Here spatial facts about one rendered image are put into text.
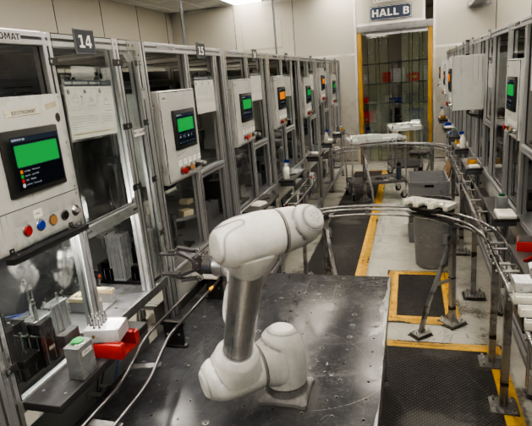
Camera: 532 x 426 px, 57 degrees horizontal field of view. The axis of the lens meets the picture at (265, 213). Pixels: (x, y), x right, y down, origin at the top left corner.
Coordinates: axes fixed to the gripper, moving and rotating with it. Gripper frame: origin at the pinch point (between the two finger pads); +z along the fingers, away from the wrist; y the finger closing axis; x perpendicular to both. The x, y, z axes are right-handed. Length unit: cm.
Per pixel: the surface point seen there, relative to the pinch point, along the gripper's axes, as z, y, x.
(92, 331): 11.7, -10.9, 37.8
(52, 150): 18, 52, 33
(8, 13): 380, 173, -371
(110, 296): 32.6, -17.7, -3.4
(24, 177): 18, 46, 47
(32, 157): 18, 52, 42
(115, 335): 3.9, -12.6, 36.2
